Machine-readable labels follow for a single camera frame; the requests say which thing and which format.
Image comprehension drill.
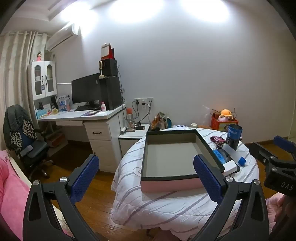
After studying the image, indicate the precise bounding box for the large black speaker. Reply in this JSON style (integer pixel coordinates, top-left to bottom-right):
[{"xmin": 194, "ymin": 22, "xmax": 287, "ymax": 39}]
[{"xmin": 99, "ymin": 76, "xmax": 122, "ymax": 110}]

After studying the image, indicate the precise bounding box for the black remote control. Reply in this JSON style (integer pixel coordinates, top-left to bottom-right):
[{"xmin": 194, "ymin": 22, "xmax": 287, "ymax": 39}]
[{"xmin": 217, "ymin": 148, "xmax": 232, "ymax": 163}]

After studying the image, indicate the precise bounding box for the pink box with dark tray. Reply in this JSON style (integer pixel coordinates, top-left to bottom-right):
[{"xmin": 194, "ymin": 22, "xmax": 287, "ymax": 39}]
[{"xmin": 140, "ymin": 128, "xmax": 225, "ymax": 192}]

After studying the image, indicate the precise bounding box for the beige curtain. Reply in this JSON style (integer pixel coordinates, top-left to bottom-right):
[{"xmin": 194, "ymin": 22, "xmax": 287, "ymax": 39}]
[{"xmin": 0, "ymin": 30, "xmax": 50, "ymax": 144}]

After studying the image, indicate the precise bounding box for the black computer monitor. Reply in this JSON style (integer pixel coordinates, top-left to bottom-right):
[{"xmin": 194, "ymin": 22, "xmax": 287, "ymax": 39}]
[{"xmin": 71, "ymin": 73, "xmax": 101, "ymax": 111}]

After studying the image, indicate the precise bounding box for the white desk with drawers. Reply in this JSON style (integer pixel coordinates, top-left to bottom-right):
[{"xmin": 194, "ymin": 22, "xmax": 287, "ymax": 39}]
[{"xmin": 38, "ymin": 104, "xmax": 126, "ymax": 173}]

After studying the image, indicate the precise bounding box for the orange plush toy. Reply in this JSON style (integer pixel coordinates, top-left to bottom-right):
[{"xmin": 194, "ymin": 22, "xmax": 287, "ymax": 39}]
[{"xmin": 218, "ymin": 109, "xmax": 234, "ymax": 121}]

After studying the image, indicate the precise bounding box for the snack bag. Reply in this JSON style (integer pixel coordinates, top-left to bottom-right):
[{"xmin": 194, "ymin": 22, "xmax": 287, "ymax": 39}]
[{"xmin": 151, "ymin": 111, "xmax": 168, "ymax": 131}]

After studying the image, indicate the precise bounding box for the white wall power strip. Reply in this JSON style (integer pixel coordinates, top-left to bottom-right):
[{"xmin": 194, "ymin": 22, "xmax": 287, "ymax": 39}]
[{"xmin": 134, "ymin": 97, "xmax": 154, "ymax": 105}]

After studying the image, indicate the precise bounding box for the blue black Cooltime cup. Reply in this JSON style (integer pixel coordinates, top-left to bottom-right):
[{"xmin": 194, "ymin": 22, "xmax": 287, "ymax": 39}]
[{"xmin": 226, "ymin": 124, "xmax": 243, "ymax": 150}]

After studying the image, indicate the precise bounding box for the clear tube with blue cap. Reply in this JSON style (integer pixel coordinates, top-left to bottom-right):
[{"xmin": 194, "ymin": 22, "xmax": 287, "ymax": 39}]
[{"xmin": 222, "ymin": 144, "xmax": 243, "ymax": 165}]

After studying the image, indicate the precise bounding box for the black office chair with clothes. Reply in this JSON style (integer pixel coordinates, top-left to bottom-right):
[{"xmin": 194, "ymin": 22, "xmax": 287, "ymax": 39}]
[{"xmin": 3, "ymin": 104, "xmax": 53, "ymax": 181}]

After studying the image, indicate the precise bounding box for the white small box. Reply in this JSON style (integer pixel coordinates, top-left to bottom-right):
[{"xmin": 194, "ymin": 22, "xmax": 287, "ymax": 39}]
[{"xmin": 223, "ymin": 160, "xmax": 240, "ymax": 176}]

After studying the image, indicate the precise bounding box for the white low side cabinet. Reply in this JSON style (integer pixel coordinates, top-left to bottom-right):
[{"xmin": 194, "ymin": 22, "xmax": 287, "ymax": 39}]
[{"xmin": 118, "ymin": 124, "xmax": 150, "ymax": 157}]

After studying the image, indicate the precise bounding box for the bottle with red cap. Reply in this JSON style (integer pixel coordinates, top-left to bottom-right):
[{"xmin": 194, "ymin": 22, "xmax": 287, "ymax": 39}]
[{"xmin": 126, "ymin": 108, "xmax": 135, "ymax": 130}]

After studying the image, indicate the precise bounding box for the white air conditioner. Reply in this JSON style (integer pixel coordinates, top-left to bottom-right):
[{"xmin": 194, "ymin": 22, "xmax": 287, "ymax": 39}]
[{"xmin": 46, "ymin": 23, "xmax": 80, "ymax": 51}]

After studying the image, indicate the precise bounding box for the red printed storage box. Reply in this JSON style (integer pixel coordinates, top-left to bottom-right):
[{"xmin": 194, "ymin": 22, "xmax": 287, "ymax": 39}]
[{"xmin": 210, "ymin": 113, "xmax": 239, "ymax": 132}]

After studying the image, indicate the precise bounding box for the white striped table cloth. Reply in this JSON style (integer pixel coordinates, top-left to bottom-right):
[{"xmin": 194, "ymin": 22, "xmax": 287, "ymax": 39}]
[{"xmin": 111, "ymin": 126, "xmax": 260, "ymax": 236}]

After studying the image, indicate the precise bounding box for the white glass-door cabinet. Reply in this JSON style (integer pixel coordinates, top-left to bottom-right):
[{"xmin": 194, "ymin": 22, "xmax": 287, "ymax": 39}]
[{"xmin": 28, "ymin": 61, "xmax": 57, "ymax": 100}]

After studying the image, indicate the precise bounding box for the small black upper speaker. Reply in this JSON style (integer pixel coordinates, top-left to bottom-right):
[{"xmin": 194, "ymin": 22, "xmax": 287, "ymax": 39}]
[{"xmin": 102, "ymin": 59, "xmax": 118, "ymax": 77}]

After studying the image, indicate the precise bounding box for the small doll figurine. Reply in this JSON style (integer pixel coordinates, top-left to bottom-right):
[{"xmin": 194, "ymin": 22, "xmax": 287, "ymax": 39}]
[{"xmin": 36, "ymin": 51, "xmax": 42, "ymax": 61}]

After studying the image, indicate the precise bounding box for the red desk calendar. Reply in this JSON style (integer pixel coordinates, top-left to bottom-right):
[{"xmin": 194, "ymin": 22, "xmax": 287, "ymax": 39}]
[{"xmin": 100, "ymin": 43, "xmax": 114, "ymax": 60}]

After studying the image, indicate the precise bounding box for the pink white lotion bottle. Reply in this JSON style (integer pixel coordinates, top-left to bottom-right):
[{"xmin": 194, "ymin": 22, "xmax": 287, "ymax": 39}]
[{"xmin": 101, "ymin": 101, "xmax": 106, "ymax": 112}]

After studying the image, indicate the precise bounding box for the blue stapler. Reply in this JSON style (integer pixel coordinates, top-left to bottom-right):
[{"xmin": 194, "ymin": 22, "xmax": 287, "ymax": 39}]
[{"xmin": 213, "ymin": 150, "xmax": 226, "ymax": 165}]

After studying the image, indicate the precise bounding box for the pink lanyard keychain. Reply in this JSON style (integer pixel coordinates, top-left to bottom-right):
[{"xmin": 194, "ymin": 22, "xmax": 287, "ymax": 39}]
[{"xmin": 210, "ymin": 136, "xmax": 226, "ymax": 149}]

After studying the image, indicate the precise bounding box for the pink bedding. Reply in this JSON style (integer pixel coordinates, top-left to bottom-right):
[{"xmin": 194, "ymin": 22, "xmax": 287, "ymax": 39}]
[{"xmin": 1, "ymin": 151, "xmax": 30, "ymax": 240}]

